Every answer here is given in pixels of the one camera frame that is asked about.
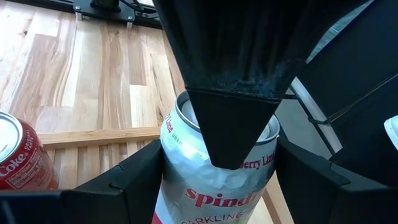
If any black table frame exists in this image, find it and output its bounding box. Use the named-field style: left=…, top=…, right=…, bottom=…
left=12, top=0, right=164, bottom=29

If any pink white soda can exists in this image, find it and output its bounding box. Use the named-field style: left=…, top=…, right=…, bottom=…
left=151, top=90, right=280, bottom=224

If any wooden shelf rack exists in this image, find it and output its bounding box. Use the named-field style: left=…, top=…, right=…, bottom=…
left=35, top=126, right=295, bottom=224

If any red soda can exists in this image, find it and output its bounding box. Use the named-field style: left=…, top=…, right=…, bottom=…
left=0, top=110, right=60, bottom=191

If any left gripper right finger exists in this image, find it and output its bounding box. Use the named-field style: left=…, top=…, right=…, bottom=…
left=275, top=136, right=398, bottom=224

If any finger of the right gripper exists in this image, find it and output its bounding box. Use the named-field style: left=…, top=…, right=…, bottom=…
left=152, top=0, right=368, bottom=171

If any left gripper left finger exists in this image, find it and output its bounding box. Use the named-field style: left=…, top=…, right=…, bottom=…
left=0, top=139, right=165, bottom=224

